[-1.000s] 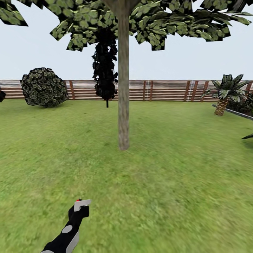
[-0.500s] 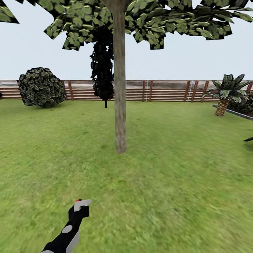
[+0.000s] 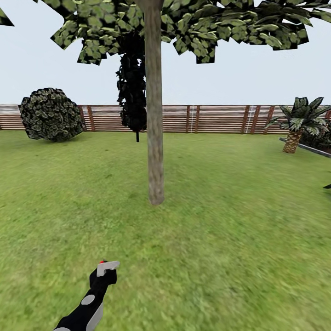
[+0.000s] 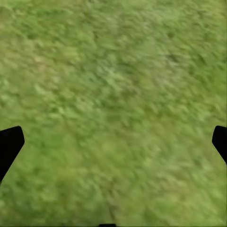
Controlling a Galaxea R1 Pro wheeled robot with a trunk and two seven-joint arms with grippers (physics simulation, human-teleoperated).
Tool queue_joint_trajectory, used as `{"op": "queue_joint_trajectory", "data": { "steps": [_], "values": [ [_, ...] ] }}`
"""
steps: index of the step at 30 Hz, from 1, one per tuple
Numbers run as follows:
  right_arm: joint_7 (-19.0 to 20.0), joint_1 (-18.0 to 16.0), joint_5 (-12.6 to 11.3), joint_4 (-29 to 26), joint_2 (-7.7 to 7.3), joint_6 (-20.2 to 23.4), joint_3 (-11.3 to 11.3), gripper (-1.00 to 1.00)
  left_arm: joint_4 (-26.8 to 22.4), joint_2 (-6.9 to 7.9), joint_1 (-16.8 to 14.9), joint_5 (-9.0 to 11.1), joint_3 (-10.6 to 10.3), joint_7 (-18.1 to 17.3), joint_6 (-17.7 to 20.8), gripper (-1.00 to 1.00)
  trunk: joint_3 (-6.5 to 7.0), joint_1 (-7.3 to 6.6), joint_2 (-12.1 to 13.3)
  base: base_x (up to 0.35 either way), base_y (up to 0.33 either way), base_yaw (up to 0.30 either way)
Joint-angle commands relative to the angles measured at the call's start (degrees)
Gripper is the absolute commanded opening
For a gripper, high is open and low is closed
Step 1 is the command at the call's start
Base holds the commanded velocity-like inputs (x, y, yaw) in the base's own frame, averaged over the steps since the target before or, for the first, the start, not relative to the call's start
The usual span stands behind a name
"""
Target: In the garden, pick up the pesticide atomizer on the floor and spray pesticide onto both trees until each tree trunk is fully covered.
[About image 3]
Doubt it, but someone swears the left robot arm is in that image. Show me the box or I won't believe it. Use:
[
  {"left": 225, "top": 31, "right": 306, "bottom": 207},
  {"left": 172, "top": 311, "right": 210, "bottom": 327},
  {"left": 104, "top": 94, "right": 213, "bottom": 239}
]
[{"left": 53, "top": 261, "right": 120, "bottom": 331}]

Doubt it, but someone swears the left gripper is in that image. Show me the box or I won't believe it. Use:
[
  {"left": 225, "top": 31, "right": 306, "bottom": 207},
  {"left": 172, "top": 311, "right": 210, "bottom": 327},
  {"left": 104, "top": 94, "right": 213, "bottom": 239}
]
[{"left": 89, "top": 269, "right": 117, "bottom": 290}]

